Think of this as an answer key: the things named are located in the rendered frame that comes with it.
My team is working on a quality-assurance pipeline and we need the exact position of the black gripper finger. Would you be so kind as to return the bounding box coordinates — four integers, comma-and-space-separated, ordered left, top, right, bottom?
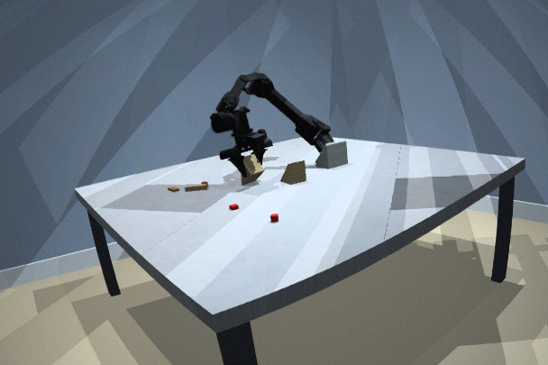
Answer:
251, 149, 268, 166
227, 155, 247, 178

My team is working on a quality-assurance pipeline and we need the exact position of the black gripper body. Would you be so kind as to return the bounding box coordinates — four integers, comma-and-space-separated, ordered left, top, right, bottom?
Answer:
220, 126, 273, 160

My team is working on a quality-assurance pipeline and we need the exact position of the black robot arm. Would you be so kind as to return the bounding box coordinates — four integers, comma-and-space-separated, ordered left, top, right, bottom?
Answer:
210, 72, 335, 153

